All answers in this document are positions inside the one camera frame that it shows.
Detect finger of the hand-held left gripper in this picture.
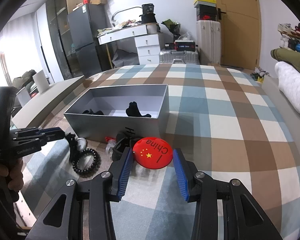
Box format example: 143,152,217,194
11,127,62,137
14,131,66,147

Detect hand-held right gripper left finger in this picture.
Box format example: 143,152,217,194
27,147,133,240

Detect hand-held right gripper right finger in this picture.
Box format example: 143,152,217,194
173,148,284,240

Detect black slim hair clip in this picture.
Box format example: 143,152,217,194
68,133,81,167

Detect red round badge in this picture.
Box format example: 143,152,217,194
133,137,173,169

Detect black fabric hair band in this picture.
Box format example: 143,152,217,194
82,109,105,116

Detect silver cardboard box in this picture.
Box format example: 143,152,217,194
63,84,169,143

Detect black claw hair clip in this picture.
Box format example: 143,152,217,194
125,101,152,118

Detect person's left hand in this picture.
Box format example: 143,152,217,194
0,158,24,193

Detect white round compact mirror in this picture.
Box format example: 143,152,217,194
76,138,88,151

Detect white paper box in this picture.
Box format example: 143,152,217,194
32,70,51,93
16,87,32,107

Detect green jacket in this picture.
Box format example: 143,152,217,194
11,70,38,93

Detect checked bed cover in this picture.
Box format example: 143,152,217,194
22,63,300,240

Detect glass door cabinet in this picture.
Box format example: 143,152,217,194
45,0,84,82

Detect dark grey fridge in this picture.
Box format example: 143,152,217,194
67,3,103,79

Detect dark bag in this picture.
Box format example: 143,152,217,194
112,48,139,68

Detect silver suitcase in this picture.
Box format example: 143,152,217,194
158,48,199,64

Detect clutter of small cosmetics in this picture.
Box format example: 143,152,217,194
97,18,147,37

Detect shoes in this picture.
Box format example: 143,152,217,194
250,67,271,83

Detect white dressing table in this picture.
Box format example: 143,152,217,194
97,25,166,67

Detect black and red box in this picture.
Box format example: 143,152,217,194
173,40,197,51

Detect white suitcase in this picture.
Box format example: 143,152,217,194
196,20,222,66

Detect white rolled blanket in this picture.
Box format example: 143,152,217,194
274,61,300,128

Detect dark green bouquet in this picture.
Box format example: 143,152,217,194
161,18,182,37

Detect black bag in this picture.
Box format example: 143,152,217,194
139,3,159,25

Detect wooden door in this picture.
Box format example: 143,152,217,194
208,0,262,69

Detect olive green rolled blanket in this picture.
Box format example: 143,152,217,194
270,48,300,68

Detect black shoe box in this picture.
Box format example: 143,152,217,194
196,4,218,22

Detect yellow shoe box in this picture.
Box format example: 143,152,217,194
193,0,217,8

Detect shoe rack with shoes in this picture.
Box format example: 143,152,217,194
277,23,300,49

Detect beige padded bed frame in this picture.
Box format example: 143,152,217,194
261,76,281,111
11,76,86,131

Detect clear and red toy ring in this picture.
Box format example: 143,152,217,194
105,136,118,156

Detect black hair tie bundle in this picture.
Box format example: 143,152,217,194
111,131,138,162

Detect black beaded bracelet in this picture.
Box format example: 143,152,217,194
72,148,101,179

